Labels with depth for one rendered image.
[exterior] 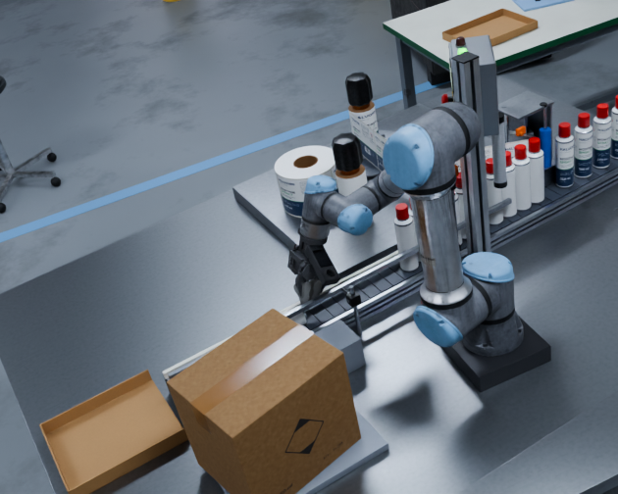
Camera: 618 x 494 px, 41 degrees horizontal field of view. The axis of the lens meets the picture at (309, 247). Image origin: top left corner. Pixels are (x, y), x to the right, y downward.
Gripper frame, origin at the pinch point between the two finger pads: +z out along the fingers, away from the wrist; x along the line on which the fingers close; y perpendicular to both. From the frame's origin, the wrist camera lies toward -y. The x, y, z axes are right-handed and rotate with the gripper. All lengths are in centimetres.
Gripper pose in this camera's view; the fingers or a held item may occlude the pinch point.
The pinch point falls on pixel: (308, 306)
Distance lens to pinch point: 218.8
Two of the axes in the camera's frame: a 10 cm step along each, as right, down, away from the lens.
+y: -5.0, -4.3, 7.5
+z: -1.2, 8.9, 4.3
